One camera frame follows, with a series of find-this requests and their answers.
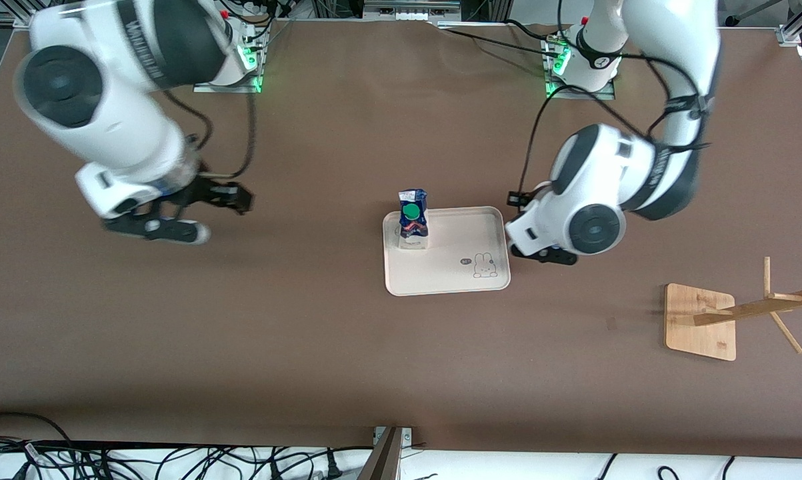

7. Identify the metal table edge bracket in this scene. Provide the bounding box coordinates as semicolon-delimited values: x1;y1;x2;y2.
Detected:
355;425;415;480

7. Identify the long black tabletop cable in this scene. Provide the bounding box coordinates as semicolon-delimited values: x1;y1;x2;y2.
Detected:
437;27;561;61

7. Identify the black looped floor cable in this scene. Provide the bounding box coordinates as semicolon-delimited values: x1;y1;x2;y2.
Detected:
0;412;75;449

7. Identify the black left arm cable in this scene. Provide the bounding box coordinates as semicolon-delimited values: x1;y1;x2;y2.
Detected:
517;0;715;197

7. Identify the short black tabletop cable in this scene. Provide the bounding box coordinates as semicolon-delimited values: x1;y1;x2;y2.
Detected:
504;19;558;42

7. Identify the cream rabbit print tray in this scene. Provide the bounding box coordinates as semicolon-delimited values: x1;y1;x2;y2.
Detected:
382;206;511;297

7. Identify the black cable with white tag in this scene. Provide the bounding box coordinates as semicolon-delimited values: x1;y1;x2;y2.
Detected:
0;437;45;464

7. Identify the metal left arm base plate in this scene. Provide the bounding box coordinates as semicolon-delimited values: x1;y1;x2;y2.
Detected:
544;37;617;101

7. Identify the grey power strip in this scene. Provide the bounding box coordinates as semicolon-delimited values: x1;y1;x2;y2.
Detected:
363;0;463;22

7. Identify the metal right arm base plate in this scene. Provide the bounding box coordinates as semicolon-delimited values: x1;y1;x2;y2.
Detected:
193;40;263;94

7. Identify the blue milk carton green cap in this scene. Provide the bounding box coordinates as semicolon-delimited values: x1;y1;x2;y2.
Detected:
397;188;431;251

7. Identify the wooden mug rack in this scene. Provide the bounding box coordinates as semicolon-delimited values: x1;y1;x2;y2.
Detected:
664;257;802;362

